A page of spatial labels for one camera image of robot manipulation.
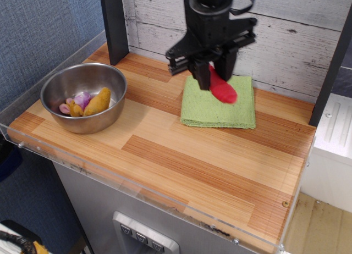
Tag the black left frame post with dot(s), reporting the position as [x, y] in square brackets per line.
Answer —
[115, 29]

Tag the yellow plush toy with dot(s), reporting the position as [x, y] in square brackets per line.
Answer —
[98, 103]

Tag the black yellow object bottom left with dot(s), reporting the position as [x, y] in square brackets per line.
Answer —
[23, 244]

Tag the black right frame post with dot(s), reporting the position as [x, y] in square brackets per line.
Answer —
[332, 72]

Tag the stainless steel bowl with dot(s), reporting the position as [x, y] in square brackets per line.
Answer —
[91, 78]

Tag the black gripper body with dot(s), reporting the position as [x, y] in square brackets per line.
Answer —
[208, 31]

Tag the clear acrylic table guard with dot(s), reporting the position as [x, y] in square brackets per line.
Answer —
[211, 190]

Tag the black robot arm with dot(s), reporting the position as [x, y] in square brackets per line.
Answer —
[211, 37]

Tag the green folded cloth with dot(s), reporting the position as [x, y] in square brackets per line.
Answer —
[200, 108]

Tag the red handled metal fork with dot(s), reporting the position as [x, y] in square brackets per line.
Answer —
[222, 91]

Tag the black frame post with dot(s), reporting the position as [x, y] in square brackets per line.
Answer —
[115, 29]
[332, 72]

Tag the purple pink plush toy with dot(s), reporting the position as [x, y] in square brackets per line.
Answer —
[75, 106]

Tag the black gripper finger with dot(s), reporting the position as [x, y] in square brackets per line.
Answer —
[201, 72]
[224, 65]

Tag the white appliance at right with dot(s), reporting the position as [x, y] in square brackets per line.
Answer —
[327, 176]

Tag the grey cabinet with button panel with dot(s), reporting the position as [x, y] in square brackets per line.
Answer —
[115, 222]

